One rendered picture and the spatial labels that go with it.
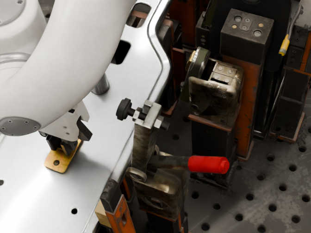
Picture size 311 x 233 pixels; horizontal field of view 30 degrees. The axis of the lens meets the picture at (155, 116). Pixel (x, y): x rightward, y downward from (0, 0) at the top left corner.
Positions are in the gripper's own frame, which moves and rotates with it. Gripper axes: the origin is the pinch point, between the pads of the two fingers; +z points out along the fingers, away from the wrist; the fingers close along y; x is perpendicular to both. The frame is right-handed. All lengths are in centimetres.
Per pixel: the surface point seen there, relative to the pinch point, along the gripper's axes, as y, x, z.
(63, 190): -2.9, 6.6, 3.3
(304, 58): -30.5, -29.4, 3.2
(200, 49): -16.2, -18.1, -7.5
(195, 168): -22.6, 1.0, -9.1
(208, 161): -24.2, 0.3, -10.7
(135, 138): -15.0, 1.9, -13.9
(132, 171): -13.7, 2.7, -4.3
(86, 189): -6.2, 5.1, 3.3
